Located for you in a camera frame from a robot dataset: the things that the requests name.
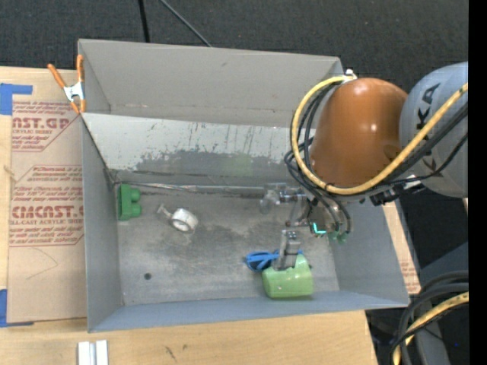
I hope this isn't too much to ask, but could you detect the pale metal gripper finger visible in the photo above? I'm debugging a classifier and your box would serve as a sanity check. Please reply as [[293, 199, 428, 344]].
[[259, 188, 304, 214], [279, 230, 301, 271]]

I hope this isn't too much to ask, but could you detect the light green sponge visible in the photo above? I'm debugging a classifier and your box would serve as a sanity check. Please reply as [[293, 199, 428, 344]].
[[261, 253, 315, 300]]

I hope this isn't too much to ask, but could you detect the grey metal bin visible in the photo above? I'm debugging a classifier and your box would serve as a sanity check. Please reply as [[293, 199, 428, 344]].
[[77, 38, 412, 334]]

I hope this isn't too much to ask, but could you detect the white tape roll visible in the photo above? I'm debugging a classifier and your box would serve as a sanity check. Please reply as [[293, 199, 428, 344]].
[[156, 203, 199, 236]]

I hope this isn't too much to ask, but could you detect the dark green toy block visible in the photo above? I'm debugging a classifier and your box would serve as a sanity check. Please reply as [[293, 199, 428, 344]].
[[117, 183, 143, 221]]

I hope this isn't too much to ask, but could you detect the brown cardboard board red print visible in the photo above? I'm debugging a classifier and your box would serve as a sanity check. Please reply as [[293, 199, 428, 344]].
[[0, 65, 89, 329]]

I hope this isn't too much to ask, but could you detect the blue plastic ring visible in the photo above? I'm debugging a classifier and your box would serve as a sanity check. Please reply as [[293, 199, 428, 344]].
[[244, 249, 283, 274]]

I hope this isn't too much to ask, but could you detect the black cylinder on white bracket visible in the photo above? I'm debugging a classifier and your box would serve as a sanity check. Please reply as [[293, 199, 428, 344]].
[[369, 180, 424, 207]]

